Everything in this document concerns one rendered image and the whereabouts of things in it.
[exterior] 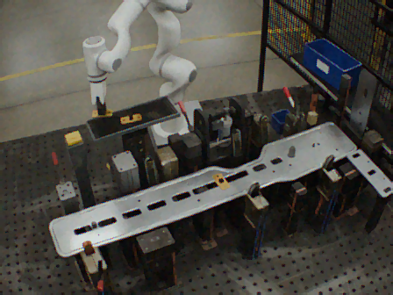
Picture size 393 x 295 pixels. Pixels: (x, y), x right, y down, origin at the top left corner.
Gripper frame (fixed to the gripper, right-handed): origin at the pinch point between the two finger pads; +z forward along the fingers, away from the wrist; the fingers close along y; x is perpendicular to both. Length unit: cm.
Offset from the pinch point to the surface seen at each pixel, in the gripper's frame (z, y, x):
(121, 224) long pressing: 24.1, 38.3, 7.7
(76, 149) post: 12.1, 10.2, -11.0
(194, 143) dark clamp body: 16.3, 4.0, 36.1
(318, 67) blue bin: 16, -53, 104
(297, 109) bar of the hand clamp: 13, -13, 82
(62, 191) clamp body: 18.3, 27.2, -15.9
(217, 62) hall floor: 124, -225, 67
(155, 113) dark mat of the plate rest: 8.1, -5.4, 20.9
